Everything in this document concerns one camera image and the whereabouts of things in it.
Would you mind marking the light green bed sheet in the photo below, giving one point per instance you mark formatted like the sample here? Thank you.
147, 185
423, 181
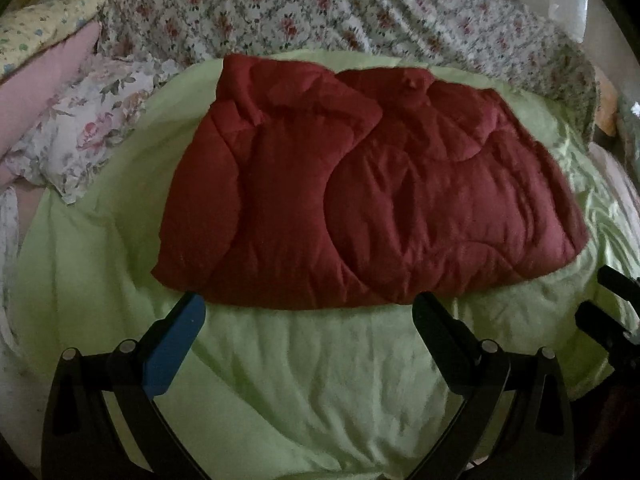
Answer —
310, 385

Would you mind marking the pale yellow dotted pillow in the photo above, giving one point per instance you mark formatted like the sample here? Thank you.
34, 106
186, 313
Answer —
40, 25

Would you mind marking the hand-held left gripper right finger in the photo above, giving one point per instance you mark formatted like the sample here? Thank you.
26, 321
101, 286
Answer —
440, 340

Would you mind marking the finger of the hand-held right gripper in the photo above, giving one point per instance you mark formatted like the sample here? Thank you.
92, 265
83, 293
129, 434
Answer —
602, 325
620, 282

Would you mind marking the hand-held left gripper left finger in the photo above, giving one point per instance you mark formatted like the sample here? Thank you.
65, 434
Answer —
175, 345

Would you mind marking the red flower print duvet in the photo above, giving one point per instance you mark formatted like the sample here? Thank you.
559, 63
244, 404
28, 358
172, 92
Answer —
310, 5

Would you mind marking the pink pillow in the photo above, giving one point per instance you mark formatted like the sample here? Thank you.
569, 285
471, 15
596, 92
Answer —
35, 90

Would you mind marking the red quilted jacket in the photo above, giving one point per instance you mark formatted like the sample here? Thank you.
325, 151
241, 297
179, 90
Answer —
370, 185

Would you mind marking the large rose print pillow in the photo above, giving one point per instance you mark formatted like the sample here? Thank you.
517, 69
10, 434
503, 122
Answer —
90, 125

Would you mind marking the yellow soft object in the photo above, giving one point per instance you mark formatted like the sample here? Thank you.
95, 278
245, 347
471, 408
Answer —
607, 105

